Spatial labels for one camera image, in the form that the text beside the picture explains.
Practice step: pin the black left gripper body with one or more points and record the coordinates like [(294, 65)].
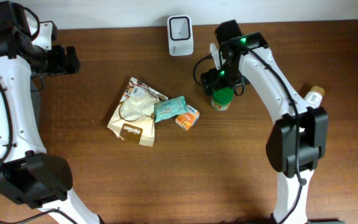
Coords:
[(51, 61)]

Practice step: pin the grey perforated plastic basket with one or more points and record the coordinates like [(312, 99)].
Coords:
[(36, 98)]

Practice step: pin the green lid jar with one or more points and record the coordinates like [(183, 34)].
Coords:
[(221, 99)]

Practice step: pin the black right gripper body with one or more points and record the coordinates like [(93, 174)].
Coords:
[(227, 75)]

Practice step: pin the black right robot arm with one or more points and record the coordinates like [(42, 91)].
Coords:
[(299, 134)]

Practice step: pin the white cream tube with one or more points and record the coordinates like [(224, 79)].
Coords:
[(315, 96)]

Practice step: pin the teal wet wipes pack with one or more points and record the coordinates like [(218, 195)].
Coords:
[(170, 108)]

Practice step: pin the white barcode scanner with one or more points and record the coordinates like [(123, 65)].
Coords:
[(180, 35)]

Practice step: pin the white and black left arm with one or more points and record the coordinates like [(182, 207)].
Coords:
[(28, 174)]

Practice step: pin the beige seed pouch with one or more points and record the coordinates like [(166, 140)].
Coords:
[(133, 118)]

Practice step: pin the orange juice carton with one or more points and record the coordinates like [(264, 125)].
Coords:
[(187, 120)]

